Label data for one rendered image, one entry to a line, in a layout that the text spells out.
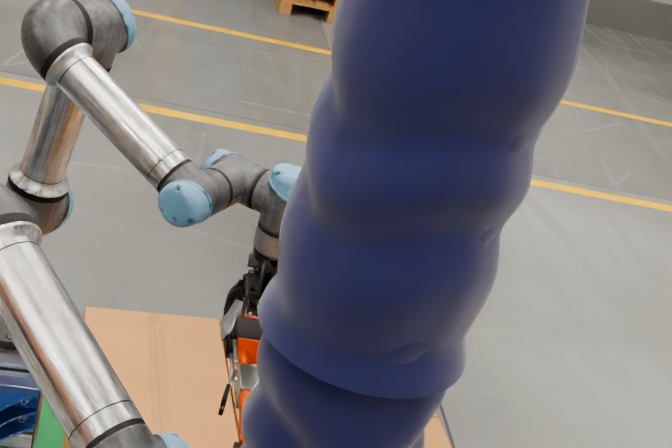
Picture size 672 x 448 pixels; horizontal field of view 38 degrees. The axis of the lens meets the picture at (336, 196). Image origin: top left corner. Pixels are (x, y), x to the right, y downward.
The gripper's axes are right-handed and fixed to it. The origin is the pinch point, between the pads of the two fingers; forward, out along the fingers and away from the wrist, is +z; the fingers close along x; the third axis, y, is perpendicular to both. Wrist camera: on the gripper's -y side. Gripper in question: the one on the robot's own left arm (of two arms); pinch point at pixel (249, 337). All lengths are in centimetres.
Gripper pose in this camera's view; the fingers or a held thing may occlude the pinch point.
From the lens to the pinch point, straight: 182.4
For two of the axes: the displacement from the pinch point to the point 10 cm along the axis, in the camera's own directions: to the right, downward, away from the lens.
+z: -2.5, 8.8, 4.1
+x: 9.6, 1.6, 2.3
